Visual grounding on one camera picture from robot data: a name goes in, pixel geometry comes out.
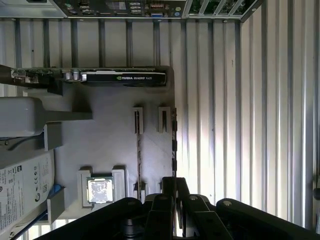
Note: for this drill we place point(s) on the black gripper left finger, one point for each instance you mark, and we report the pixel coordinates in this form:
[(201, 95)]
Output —
[(160, 220)]

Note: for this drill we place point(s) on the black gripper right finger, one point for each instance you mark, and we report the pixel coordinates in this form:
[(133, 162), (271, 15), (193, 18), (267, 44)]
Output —
[(237, 220)]

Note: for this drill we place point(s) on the RAM stick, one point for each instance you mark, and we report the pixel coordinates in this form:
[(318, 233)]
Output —
[(174, 150), (138, 155)]

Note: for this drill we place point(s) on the silver CPU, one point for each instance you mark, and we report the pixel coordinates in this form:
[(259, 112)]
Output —
[(100, 190)]

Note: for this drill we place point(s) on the grey parts rack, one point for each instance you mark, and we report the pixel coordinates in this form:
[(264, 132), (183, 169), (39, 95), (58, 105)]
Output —
[(112, 140)]

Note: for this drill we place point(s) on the hard disk in blue carrier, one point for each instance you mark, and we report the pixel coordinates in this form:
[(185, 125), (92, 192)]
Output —
[(22, 180)]

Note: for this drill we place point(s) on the green graphics card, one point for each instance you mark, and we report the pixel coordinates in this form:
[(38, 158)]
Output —
[(125, 78)]

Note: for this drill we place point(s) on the black open PC case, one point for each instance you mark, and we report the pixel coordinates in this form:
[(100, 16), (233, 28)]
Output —
[(125, 8)]

